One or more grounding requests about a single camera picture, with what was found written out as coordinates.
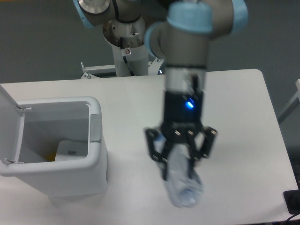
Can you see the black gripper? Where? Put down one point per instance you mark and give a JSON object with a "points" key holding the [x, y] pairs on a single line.
{"points": [[181, 124]]}

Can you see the clear plastic water bottle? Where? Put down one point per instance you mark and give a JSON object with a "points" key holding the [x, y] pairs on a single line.
{"points": [[183, 191]]}

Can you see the white paper carton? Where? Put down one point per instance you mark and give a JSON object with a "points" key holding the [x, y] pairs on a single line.
{"points": [[71, 150]]}

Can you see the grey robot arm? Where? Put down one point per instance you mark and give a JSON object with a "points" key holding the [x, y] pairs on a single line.
{"points": [[182, 41]]}

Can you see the white trash can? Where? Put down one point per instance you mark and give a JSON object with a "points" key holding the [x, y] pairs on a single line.
{"points": [[55, 145]]}

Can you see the yellow trash in bin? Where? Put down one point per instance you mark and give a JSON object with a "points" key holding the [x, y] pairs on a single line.
{"points": [[51, 157]]}

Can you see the white metal stand right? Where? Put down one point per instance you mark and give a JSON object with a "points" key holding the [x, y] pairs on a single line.
{"points": [[291, 105]]}

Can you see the black device at table edge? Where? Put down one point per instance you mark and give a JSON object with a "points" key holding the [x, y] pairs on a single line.
{"points": [[292, 200]]}

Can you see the white metal base frame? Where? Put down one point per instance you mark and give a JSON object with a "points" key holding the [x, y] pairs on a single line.
{"points": [[155, 67]]}

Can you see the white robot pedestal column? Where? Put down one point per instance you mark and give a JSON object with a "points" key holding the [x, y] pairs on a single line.
{"points": [[132, 60]]}

